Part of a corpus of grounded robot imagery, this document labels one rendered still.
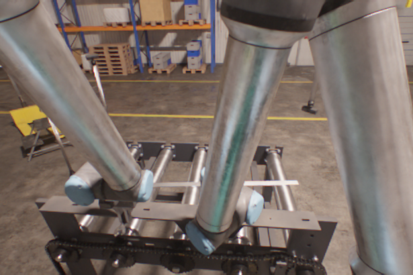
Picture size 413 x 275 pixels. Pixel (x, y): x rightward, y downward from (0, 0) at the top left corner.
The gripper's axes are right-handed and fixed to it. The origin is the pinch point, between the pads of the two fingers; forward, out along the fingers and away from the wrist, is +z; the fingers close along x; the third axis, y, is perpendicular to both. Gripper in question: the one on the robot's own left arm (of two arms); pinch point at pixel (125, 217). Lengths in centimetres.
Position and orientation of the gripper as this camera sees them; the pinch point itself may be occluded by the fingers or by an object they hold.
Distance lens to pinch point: 100.5
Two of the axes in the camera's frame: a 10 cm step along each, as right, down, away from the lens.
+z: 0.2, 8.7, 4.9
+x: -9.9, -0.3, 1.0
